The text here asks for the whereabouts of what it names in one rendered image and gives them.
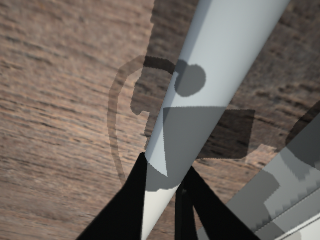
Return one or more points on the grey and white long tube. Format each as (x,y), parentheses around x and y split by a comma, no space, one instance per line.
(223,41)

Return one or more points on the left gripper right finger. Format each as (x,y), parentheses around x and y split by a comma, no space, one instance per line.
(218,221)

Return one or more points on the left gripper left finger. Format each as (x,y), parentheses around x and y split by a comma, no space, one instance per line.
(122,217)

